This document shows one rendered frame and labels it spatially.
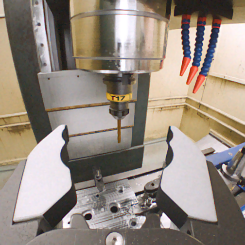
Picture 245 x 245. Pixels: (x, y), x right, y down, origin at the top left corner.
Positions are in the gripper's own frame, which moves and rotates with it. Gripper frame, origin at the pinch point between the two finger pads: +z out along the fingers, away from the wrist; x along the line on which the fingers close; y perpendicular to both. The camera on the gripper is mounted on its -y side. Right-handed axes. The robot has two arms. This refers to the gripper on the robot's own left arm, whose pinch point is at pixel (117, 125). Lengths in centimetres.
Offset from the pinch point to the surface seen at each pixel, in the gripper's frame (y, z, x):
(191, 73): -1.9, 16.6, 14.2
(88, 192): 46, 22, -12
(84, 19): -9.5, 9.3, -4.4
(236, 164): 18.4, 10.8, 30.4
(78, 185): 55, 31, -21
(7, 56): -3, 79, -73
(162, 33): -8.2, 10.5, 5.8
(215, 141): 63, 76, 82
